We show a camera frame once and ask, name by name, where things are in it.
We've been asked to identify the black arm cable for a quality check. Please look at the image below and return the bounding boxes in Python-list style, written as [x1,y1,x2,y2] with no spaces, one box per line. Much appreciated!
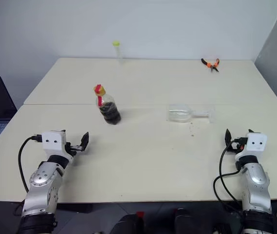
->
[18,135,43,194]
[213,141,245,220]

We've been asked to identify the dark soda bottle red cap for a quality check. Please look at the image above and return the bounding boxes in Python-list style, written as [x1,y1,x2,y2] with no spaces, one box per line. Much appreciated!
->
[93,84,122,126]

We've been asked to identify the clear wine glass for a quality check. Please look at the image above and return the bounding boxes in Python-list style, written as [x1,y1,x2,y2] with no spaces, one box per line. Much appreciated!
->
[165,103,216,124]

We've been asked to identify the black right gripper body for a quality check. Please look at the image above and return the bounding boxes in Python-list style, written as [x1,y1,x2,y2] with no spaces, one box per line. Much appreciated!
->
[226,137,248,154]

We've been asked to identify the dark rounded shape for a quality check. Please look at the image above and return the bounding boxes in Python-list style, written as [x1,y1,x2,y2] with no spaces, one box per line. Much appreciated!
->
[109,212,146,234]

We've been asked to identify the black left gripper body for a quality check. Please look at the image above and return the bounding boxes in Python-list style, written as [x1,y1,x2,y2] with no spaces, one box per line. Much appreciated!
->
[65,142,84,157]

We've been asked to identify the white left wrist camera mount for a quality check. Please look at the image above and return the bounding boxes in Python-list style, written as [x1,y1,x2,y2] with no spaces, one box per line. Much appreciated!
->
[41,131,75,164]

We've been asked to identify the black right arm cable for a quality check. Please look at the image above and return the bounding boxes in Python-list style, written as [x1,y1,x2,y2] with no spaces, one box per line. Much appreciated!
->
[213,141,245,220]

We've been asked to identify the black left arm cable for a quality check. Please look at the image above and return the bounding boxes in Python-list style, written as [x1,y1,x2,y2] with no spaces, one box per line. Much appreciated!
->
[18,135,43,194]

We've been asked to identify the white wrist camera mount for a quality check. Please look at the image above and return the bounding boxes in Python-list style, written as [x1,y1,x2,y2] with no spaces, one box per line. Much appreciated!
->
[235,132,268,160]
[41,131,75,164]

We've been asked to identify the black and orange pliers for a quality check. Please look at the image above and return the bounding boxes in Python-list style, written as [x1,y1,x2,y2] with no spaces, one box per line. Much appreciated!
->
[201,58,221,74]

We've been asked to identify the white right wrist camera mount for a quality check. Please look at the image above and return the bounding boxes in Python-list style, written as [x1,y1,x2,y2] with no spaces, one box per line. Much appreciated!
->
[235,132,268,160]

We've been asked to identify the clear tube with green cap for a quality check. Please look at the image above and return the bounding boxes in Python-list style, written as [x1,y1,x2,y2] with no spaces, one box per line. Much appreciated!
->
[111,40,125,63]

